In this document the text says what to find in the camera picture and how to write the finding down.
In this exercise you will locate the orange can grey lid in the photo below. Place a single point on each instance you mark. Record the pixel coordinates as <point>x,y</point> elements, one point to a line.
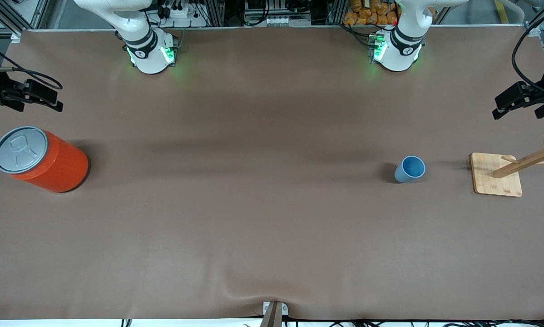
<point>58,163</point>

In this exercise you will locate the wooden mug tree stand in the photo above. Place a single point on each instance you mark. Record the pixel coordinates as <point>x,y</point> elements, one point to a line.
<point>494,177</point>

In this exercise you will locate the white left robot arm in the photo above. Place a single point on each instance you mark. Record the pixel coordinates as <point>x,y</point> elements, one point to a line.
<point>401,56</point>

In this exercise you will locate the aluminium profile frame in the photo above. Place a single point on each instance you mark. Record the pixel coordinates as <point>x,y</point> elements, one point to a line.
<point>215,13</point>

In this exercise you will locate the grey metal table bracket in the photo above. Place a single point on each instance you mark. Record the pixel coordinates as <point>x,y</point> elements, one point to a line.
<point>284,309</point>

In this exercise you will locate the right arm base control box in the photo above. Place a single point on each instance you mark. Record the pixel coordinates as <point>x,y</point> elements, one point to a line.
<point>168,52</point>

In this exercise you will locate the brown table cover mat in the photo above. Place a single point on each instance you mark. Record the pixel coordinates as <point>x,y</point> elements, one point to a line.
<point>254,227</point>

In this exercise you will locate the orange snack packet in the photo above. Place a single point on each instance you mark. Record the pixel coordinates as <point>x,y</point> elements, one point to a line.
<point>381,9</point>
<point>357,4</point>
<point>392,17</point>
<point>349,18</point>

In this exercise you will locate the light blue plastic cup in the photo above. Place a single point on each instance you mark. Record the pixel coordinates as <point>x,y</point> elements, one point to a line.
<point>403,175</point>

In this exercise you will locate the white connector block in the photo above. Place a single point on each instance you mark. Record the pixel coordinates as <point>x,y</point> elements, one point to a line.
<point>288,21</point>

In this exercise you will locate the dark camera mount pole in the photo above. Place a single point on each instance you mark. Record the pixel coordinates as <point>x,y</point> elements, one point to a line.
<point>272,318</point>

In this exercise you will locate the left arm base control box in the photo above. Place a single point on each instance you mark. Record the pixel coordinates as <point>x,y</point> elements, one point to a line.
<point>377,47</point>

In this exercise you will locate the white power strip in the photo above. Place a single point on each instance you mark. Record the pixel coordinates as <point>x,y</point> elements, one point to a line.
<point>185,12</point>

